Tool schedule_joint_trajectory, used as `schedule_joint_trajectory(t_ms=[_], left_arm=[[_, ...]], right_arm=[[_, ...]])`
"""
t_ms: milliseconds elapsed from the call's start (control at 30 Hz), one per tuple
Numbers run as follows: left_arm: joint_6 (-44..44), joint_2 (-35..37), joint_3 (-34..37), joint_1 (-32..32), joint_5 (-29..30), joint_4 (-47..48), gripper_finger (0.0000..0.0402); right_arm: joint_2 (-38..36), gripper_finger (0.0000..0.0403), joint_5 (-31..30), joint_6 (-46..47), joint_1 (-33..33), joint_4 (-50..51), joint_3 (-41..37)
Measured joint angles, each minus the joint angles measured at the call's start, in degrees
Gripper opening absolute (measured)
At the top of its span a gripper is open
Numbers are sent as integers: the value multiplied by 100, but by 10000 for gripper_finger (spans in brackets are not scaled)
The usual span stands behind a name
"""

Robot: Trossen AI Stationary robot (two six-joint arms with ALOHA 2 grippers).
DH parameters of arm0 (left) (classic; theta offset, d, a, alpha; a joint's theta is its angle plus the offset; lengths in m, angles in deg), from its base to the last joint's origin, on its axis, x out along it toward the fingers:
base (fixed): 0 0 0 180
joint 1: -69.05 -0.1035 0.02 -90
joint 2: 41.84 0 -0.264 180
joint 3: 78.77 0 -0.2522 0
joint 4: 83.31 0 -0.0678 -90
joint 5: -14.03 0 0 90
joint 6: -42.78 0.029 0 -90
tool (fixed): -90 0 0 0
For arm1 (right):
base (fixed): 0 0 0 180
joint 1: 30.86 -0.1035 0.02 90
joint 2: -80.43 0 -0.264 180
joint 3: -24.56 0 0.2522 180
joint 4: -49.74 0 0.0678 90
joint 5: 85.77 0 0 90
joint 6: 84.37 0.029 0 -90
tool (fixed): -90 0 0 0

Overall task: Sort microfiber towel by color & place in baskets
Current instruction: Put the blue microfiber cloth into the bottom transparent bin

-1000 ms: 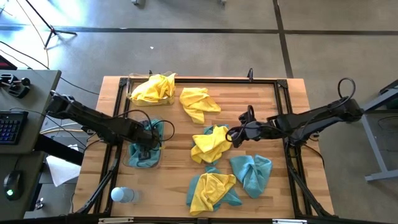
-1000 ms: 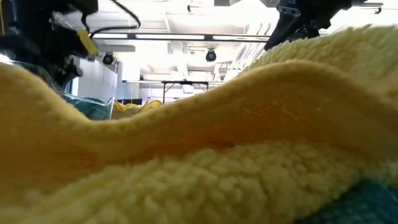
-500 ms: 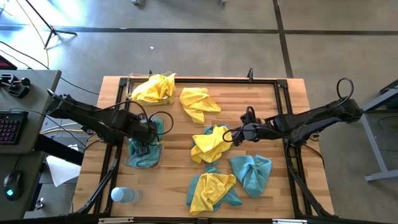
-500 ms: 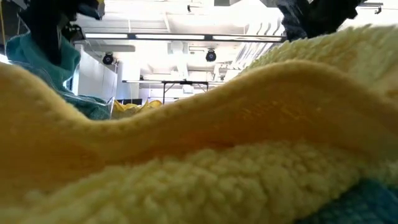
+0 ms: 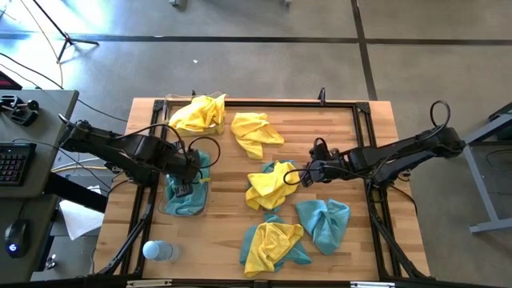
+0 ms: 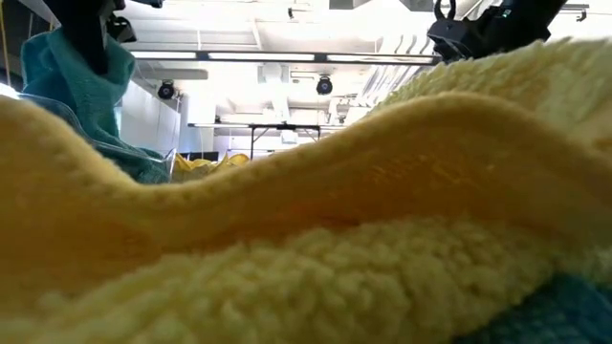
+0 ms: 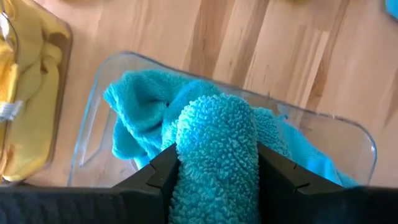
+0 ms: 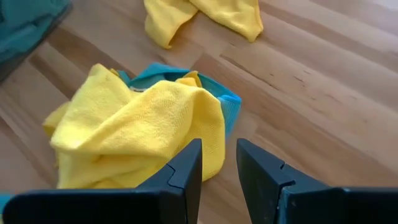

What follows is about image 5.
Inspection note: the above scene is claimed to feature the grey desk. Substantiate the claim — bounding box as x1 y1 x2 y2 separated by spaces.
0 89 80 283

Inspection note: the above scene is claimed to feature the black desk support beam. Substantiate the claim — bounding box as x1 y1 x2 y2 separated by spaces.
43 171 109 213

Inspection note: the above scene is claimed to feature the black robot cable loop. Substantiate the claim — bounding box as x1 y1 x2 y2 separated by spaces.
119 122 222 185
282 137 333 187
429 99 452 131

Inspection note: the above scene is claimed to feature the dark device with red edge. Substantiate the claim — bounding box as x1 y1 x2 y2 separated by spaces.
0 70 24 91

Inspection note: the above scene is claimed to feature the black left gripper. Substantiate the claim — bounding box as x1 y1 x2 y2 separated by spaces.
159 148 203 200

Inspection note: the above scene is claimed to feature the black aluminium table frame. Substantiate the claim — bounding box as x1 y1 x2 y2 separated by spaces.
86 98 431 288

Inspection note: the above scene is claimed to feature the yellow hanging cable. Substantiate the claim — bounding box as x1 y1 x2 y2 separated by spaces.
18 0 65 88

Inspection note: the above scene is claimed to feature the white paper sheet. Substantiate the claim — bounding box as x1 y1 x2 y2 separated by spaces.
58 185 106 242

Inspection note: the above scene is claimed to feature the black keyboard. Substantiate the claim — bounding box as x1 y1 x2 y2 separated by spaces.
0 142 38 187

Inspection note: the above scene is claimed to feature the clear plastic water bottle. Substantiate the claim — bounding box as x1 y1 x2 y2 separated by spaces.
142 238 180 262

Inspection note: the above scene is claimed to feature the black computer mouse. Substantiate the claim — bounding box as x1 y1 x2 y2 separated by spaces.
3 218 30 259

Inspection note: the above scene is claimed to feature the black tripod stand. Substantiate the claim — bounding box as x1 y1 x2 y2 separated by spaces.
31 0 100 64

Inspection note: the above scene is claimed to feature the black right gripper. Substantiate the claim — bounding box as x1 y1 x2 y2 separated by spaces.
300 144 350 189

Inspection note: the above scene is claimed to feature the grey metal stand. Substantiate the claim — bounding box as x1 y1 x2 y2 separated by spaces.
442 102 512 235

